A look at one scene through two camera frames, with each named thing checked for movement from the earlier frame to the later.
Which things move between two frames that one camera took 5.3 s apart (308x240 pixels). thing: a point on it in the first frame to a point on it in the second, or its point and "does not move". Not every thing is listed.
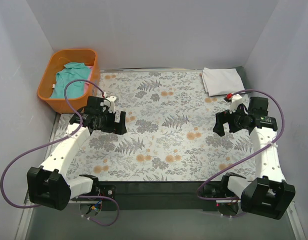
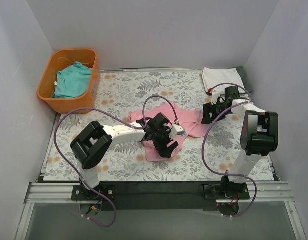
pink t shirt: x=86 y=85 to x=191 y=122
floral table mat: x=170 y=118 does not move
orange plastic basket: x=89 y=56 does not move
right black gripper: x=228 y=121 to x=213 y=110
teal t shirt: x=71 y=71 does not move
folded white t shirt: x=221 y=81 does not move
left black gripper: x=114 y=122 to x=162 y=141
